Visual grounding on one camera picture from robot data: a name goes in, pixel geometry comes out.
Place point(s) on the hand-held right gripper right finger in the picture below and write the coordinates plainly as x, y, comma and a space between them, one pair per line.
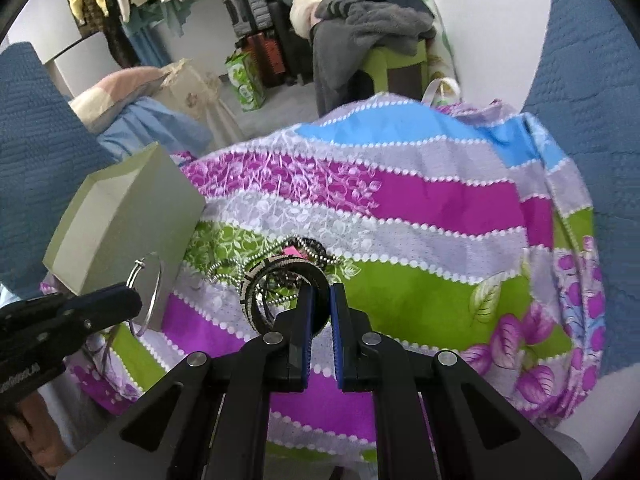
340, 330

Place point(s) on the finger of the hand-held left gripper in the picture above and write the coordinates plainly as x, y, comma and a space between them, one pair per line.
107, 305

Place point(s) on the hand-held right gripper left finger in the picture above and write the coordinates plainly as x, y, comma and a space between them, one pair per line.
306, 330

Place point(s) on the thin silver hoop bangle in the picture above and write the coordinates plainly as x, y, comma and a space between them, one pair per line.
140, 262

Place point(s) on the black bangle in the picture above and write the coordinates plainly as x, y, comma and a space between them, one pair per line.
280, 263

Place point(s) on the grey-green cardboard box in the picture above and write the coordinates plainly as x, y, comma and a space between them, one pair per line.
125, 220

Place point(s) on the pale blue trousers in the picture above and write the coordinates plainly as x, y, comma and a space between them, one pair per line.
75, 410

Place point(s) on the peach printed cloth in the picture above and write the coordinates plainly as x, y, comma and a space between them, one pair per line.
40, 435

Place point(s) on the striped floral blanket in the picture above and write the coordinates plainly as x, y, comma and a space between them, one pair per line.
425, 210

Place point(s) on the light blue cloth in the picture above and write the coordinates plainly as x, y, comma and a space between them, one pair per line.
155, 127

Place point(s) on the pink and cream pillow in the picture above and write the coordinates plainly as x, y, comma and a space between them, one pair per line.
115, 95

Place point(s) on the cream floral cloth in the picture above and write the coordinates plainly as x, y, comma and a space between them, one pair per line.
195, 92

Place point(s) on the green gift bag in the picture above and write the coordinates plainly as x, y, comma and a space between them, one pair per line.
245, 80

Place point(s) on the dark patterned hanging garment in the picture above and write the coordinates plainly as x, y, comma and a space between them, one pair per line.
107, 35

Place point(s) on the green stool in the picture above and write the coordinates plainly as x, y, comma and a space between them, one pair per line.
385, 60

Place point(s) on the red suitcase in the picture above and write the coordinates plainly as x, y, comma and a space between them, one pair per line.
265, 57

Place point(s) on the teal hanging garment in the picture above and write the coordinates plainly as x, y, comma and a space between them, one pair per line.
155, 30

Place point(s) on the white and green floral cloth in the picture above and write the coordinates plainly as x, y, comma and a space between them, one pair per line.
440, 55

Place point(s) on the grey fleece garment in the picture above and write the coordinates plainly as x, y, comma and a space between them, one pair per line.
360, 35

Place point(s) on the cream blanket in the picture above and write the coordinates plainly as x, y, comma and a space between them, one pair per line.
302, 10

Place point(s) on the grey and black suitcase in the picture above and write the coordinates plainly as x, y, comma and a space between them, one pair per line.
245, 5

